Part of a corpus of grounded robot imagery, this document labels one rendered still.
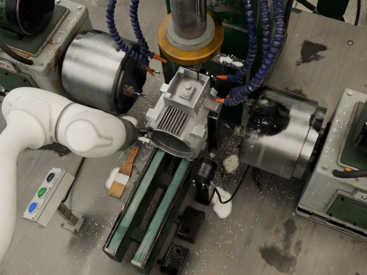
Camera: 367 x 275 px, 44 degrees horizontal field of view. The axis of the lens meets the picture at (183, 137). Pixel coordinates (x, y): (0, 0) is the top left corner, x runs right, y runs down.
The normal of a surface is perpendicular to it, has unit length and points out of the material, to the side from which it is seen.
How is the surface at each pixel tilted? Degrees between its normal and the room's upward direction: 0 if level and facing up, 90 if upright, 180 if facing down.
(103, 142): 79
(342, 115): 0
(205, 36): 0
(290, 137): 32
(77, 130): 22
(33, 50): 0
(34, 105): 17
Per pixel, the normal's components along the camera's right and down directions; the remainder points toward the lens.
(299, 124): -0.13, -0.31
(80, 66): -0.29, 0.11
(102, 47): -0.02, -0.53
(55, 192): 0.70, 0.01
